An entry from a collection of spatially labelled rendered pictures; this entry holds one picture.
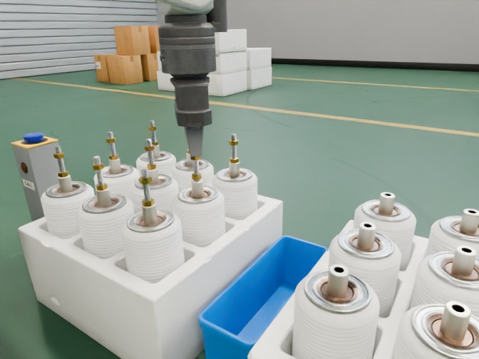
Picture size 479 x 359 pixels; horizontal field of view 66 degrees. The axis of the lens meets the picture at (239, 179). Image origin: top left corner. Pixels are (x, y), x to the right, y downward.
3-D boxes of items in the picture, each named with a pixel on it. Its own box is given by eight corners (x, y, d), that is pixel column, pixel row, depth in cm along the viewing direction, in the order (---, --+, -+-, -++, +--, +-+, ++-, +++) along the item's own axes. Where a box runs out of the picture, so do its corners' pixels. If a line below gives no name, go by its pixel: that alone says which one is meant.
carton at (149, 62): (165, 78, 447) (162, 53, 436) (150, 81, 430) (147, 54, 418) (148, 77, 464) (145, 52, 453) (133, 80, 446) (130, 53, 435)
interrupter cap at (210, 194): (227, 196, 68) (226, 193, 68) (192, 209, 64) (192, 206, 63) (202, 185, 73) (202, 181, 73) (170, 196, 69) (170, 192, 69)
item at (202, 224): (237, 276, 75) (234, 195, 68) (197, 298, 69) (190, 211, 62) (209, 256, 81) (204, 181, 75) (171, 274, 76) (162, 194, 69)
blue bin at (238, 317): (254, 407, 56) (254, 348, 51) (198, 373, 62) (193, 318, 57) (327, 295, 79) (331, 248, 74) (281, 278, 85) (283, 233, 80)
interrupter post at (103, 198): (105, 201, 67) (102, 185, 66) (115, 204, 66) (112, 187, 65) (95, 206, 65) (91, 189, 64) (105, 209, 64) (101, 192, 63)
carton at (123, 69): (143, 82, 423) (140, 54, 411) (126, 85, 405) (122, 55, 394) (127, 80, 440) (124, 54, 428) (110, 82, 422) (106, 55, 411)
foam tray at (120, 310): (165, 390, 59) (153, 300, 52) (36, 300, 80) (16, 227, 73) (281, 268, 89) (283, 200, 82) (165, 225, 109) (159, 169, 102)
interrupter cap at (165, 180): (133, 179, 77) (132, 177, 77) (170, 174, 79) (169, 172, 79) (136, 194, 70) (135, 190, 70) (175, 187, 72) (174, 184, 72)
